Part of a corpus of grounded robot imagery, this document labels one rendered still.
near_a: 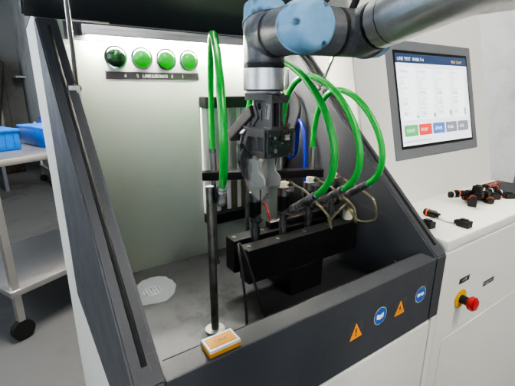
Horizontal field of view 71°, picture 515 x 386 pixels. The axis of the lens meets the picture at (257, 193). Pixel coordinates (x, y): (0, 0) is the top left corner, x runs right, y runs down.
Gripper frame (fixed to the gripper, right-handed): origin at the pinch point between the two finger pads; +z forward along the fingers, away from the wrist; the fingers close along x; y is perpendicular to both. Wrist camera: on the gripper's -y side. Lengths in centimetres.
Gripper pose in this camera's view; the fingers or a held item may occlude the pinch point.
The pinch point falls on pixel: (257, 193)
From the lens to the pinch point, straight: 74.1
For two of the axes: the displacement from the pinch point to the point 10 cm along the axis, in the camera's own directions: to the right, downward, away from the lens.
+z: 0.0, 9.6, 2.8
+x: 8.3, -1.6, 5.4
